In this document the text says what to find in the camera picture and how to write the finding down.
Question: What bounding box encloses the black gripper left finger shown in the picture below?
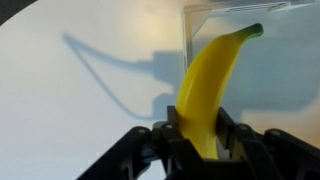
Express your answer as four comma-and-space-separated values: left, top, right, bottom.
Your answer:
76, 105, 214, 180

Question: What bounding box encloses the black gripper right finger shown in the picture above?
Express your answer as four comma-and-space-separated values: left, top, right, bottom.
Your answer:
216, 106, 320, 180

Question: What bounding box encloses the light wooden tray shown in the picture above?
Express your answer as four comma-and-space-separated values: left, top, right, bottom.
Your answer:
181, 0, 320, 151

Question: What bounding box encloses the yellow banana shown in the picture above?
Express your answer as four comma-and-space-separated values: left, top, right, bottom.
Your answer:
175, 23, 264, 160

